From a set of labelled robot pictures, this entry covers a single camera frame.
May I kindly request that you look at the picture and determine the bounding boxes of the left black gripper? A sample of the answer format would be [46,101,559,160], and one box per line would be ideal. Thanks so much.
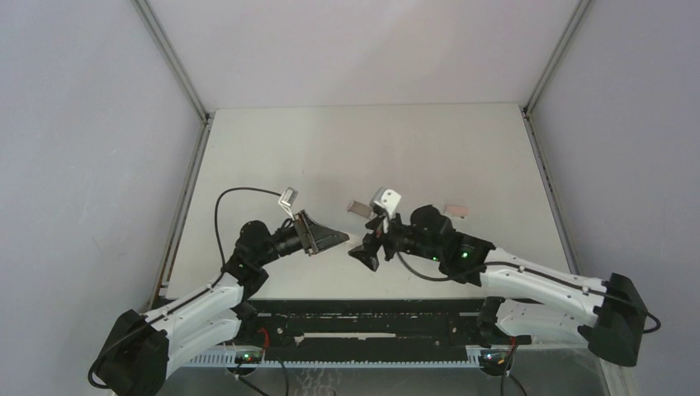
[257,210,348,267]

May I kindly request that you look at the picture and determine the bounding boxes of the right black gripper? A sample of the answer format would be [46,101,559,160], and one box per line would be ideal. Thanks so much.
[350,207,442,270]

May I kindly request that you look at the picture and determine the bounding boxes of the pink stapler top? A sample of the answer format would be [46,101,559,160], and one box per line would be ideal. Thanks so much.
[443,205,470,219]

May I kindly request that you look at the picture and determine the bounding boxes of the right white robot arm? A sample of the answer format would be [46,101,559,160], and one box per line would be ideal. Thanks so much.
[348,205,654,367]

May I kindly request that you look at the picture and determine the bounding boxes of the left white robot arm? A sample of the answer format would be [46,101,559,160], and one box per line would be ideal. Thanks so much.
[87,210,349,395]

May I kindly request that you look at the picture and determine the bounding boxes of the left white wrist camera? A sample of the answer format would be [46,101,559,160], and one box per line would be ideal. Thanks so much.
[278,187,298,219]

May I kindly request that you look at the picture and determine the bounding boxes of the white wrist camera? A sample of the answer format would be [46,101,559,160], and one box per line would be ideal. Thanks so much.
[370,187,402,233]
[278,187,298,219]

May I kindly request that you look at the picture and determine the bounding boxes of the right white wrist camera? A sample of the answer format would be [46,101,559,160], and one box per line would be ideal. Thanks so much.
[370,187,402,233]

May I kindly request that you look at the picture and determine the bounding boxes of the black front mounting rail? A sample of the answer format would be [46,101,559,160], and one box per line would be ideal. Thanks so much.
[158,295,534,365]

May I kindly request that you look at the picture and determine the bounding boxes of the left black camera cable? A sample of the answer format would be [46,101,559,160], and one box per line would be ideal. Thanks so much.
[87,187,282,390]

